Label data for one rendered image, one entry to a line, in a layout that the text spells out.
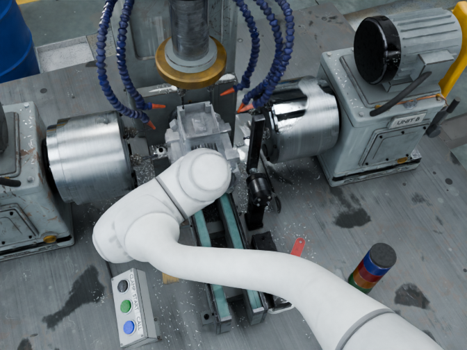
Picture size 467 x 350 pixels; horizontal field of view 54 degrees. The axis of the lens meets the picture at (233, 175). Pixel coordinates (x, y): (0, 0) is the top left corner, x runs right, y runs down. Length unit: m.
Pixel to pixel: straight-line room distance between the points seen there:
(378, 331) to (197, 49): 0.79
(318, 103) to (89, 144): 0.65
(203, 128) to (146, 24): 0.33
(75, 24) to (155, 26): 2.14
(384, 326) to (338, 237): 1.01
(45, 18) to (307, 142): 2.57
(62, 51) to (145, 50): 1.34
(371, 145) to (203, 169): 0.77
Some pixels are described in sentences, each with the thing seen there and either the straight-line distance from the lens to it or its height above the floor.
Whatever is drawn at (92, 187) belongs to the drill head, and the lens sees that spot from 1.29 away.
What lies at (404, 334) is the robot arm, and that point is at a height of 1.66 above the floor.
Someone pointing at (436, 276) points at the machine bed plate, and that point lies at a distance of 1.60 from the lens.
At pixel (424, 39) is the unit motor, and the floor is 1.34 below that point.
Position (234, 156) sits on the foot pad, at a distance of 1.31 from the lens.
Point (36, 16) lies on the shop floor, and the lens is 3.62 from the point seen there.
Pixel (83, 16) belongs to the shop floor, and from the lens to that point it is 3.53.
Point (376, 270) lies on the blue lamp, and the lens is 1.09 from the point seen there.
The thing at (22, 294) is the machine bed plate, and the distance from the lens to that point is 1.53.
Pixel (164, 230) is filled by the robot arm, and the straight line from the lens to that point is 0.82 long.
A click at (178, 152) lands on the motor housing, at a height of 1.06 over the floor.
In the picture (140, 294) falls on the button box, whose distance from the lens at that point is 1.15.
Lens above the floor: 2.15
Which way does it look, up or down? 58 degrees down
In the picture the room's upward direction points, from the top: 4 degrees clockwise
